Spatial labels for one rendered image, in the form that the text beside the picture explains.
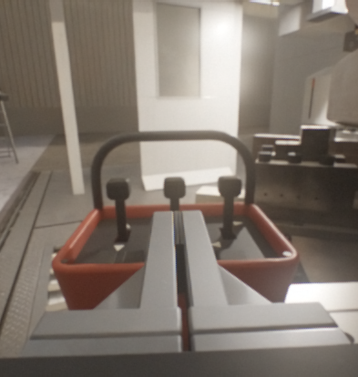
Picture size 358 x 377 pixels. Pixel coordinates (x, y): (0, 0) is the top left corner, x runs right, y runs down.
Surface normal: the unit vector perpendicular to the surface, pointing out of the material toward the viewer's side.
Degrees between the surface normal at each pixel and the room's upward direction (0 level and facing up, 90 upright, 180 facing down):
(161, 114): 90
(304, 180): 90
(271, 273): 97
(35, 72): 90
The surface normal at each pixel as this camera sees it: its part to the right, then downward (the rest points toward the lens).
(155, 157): 0.36, 0.25
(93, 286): 0.04, 0.39
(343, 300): -0.02, -0.96
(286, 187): -0.35, 0.27
